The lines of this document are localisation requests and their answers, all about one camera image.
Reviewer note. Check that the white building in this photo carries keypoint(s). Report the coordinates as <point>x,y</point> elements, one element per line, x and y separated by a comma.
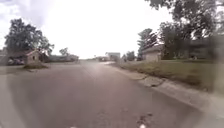
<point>113,56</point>

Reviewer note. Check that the small tan house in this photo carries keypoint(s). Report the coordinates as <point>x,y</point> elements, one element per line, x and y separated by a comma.
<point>32,57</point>

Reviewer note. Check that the large dark tree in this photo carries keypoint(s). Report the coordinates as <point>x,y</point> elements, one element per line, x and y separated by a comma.
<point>25,35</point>

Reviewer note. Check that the small tree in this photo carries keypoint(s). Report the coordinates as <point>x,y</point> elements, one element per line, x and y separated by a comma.
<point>64,51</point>

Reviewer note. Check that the low bush mound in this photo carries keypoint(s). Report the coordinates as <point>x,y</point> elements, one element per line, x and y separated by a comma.
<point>35,66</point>

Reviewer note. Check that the group of large trees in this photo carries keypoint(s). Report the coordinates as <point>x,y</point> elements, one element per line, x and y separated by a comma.
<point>190,30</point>

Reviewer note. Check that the tall tree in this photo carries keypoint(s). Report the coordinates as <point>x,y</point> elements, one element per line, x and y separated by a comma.
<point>146,38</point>

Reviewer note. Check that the pale concrete kerb strip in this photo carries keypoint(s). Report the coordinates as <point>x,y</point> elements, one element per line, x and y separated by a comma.
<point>180,91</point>

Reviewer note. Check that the vehicle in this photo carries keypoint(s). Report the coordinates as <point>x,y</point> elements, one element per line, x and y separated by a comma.
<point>15,61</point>

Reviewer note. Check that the grey asphalt road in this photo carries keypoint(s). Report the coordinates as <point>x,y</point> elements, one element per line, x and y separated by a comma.
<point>93,96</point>

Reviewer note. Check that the low building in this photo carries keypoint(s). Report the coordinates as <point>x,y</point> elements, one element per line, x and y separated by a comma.
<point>65,58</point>

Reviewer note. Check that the grass verge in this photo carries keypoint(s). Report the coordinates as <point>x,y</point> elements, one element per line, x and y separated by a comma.
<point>10,70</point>

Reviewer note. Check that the robot's own part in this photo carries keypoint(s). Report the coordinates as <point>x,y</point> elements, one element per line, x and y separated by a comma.
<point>142,126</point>

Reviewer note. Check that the green grass lawn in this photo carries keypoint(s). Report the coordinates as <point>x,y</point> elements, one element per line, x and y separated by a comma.
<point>180,71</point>

